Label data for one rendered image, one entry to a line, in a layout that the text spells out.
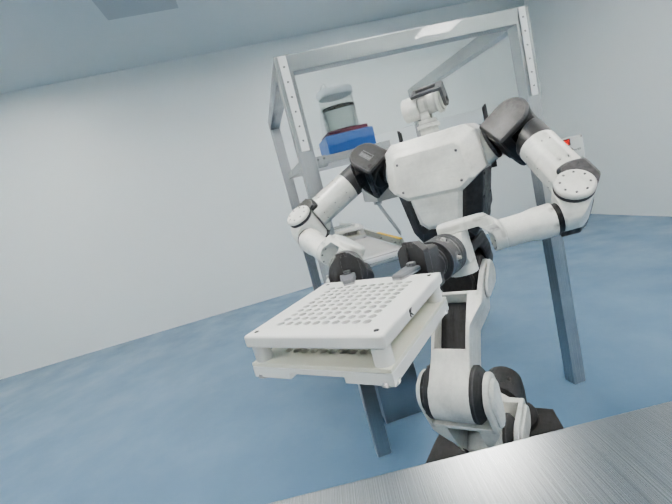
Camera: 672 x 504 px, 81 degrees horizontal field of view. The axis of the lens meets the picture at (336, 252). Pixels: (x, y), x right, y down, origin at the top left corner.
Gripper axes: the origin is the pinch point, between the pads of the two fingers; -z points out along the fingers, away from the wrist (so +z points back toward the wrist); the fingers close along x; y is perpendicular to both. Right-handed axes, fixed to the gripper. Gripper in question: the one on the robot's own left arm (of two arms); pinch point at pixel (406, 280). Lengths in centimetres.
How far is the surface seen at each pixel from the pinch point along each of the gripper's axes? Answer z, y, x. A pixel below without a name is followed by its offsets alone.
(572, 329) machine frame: 129, 3, 68
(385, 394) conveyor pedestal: 75, 74, 80
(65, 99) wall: 117, 440, -180
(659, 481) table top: -25.6, -35.2, 9.4
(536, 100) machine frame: 128, 2, -34
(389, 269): 78, 57, 20
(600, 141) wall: 498, 24, 3
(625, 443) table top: -21.8, -32.7, 9.3
